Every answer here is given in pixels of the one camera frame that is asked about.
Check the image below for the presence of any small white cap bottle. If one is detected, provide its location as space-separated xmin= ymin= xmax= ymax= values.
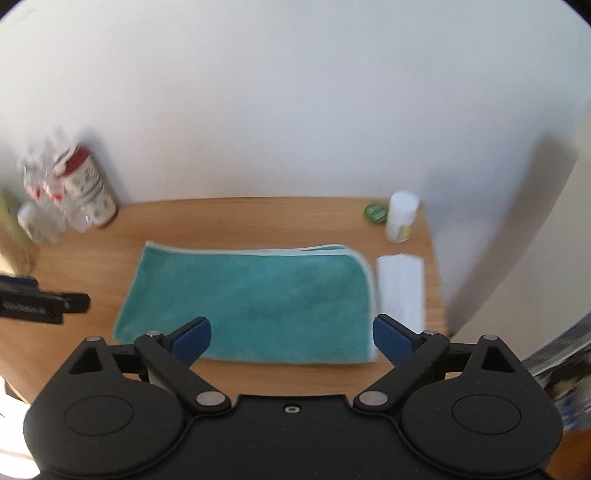
xmin=17 ymin=202 xmax=44 ymax=244

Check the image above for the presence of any teal microfiber towel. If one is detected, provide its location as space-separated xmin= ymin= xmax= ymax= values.
xmin=113 ymin=242 xmax=378 ymax=365

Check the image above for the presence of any clear water bottle red label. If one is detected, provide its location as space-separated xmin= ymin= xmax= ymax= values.
xmin=19 ymin=150 xmax=66 ymax=244

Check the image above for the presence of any magazine stack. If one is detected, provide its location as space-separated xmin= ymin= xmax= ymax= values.
xmin=523 ymin=314 xmax=590 ymax=433

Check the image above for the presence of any milk tea plastic cup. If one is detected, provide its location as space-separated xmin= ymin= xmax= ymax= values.
xmin=0 ymin=188 xmax=37 ymax=276

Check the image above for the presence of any white cabinet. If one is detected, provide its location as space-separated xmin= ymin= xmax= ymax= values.
xmin=428 ymin=134 xmax=580 ymax=334

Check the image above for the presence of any white patterned canister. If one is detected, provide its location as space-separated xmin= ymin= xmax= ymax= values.
xmin=52 ymin=145 xmax=118 ymax=228

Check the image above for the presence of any white tissue pack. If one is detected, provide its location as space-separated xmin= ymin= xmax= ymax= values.
xmin=377 ymin=254 xmax=426 ymax=333

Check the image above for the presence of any green round lid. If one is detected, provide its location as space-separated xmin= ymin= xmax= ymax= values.
xmin=363 ymin=202 xmax=389 ymax=225

